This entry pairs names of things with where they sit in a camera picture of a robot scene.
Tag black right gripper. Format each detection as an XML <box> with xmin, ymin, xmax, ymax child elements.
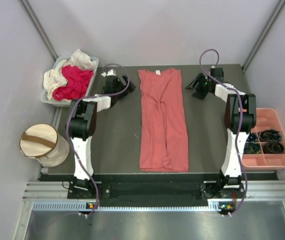
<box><xmin>184</xmin><ymin>74</ymin><xmax>212</xmax><ymax>101</ymax></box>

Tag salmon pink t-shirt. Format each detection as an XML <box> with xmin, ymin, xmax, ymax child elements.
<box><xmin>138</xmin><ymin>68</ymin><xmax>189</xmax><ymax>172</ymax></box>

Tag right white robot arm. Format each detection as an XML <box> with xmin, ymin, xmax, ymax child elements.
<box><xmin>185</xmin><ymin>66</ymin><xmax>257</xmax><ymax>199</ymax></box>

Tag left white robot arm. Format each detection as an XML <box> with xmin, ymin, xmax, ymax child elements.
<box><xmin>65</xmin><ymin>70</ymin><xmax>136</xmax><ymax>199</ymax></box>

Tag magenta t-shirt in bin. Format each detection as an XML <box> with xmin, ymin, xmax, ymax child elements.
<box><xmin>52</xmin><ymin>65</ymin><xmax>94</xmax><ymax>102</ymax></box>

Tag cream t-shirt in bin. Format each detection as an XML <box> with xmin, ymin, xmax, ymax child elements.
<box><xmin>43</xmin><ymin>49</ymin><xmax>96</xmax><ymax>105</ymax></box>

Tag blue patterned coiled item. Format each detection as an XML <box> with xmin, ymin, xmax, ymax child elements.
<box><xmin>246</xmin><ymin>132</ymin><xmax>258</xmax><ymax>143</ymax></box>

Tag pink divided organizer tray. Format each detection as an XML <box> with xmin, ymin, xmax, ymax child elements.
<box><xmin>242</xmin><ymin>108</ymin><xmax>285</xmax><ymax>171</ymax></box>

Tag yellow blue coiled item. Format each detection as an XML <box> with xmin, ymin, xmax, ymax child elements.
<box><xmin>243</xmin><ymin>142</ymin><xmax>262</xmax><ymax>155</ymax></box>

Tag dark coiled item back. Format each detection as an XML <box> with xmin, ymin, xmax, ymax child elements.
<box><xmin>259</xmin><ymin>129</ymin><xmax>282</xmax><ymax>143</ymax></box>

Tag dark coiled item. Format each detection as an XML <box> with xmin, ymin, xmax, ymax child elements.
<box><xmin>259</xmin><ymin>129</ymin><xmax>282</xmax><ymax>143</ymax></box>
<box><xmin>263</xmin><ymin>142</ymin><xmax>285</xmax><ymax>154</ymax></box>

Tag dark coiled item front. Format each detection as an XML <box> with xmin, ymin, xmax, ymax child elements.
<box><xmin>263</xmin><ymin>142</ymin><xmax>285</xmax><ymax>154</ymax></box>

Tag round cream fabric basket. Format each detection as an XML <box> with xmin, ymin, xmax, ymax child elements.
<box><xmin>19</xmin><ymin>123</ymin><xmax>70</xmax><ymax>167</ymax></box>

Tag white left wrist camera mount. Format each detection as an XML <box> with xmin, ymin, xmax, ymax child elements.
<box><xmin>101</xmin><ymin>68</ymin><xmax>117</xmax><ymax>78</ymax></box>

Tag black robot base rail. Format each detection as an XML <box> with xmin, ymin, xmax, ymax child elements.
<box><xmin>67</xmin><ymin>173</ymin><xmax>245</xmax><ymax>207</ymax></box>

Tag slotted cable duct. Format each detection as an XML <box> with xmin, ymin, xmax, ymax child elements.
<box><xmin>33</xmin><ymin>201</ymin><xmax>233</xmax><ymax>212</ymax></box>

